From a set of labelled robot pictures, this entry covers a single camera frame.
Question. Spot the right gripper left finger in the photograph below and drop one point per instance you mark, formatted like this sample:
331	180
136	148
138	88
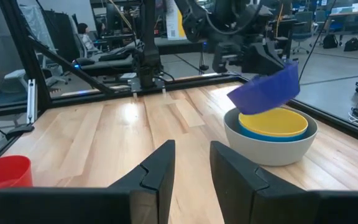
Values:
151	193

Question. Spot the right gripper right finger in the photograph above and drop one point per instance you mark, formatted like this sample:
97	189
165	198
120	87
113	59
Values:
244	196

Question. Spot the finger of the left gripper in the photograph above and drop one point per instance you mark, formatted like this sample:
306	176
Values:
263	60

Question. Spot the dark blue plastic bowl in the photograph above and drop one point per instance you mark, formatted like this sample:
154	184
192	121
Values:
266	90

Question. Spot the light blue plastic bowl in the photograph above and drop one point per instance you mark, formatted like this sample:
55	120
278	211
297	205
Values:
269	138

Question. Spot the yellow plastic bowl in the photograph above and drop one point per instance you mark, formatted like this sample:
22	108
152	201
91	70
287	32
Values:
272	123

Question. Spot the red plastic bowl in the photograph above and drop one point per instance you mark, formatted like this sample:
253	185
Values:
5	174

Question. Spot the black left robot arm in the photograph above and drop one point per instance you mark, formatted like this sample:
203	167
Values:
149	46

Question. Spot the large grey bowl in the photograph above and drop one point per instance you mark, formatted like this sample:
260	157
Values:
269	152

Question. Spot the blue office chair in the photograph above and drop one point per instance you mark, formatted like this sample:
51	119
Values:
301	28

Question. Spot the dark side table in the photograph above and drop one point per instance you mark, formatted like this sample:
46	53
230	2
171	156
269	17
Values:
179	45

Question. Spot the black backpack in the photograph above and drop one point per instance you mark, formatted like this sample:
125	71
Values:
330	42
351	45

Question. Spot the black desk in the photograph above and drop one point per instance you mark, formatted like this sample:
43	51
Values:
110	62

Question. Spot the person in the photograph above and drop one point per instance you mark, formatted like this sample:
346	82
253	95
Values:
85	37

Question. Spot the black frame clamp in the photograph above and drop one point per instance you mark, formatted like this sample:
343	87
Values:
20	131

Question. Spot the silver aluminium bracket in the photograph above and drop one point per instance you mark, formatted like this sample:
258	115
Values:
31	102

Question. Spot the black aluminium table frame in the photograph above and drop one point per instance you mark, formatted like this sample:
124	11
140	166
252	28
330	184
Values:
30	62

